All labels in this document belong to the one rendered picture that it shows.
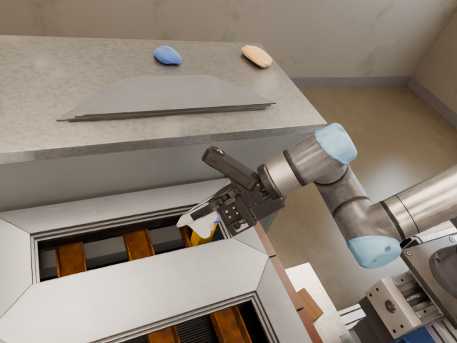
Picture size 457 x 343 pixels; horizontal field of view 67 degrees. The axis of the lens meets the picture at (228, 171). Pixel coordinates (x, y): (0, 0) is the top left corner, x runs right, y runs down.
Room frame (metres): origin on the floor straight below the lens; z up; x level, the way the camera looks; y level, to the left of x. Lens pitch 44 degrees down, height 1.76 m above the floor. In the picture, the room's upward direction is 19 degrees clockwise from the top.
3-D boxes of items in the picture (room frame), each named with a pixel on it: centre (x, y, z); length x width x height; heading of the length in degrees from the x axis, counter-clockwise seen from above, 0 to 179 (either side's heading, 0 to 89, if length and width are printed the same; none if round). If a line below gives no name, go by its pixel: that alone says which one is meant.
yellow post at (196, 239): (0.68, 0.02, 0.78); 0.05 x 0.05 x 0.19; 36
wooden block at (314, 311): (0.58, -0.39, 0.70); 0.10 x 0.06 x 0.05; 47
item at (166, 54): (1.22, 0.37, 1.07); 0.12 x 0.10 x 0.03; 52
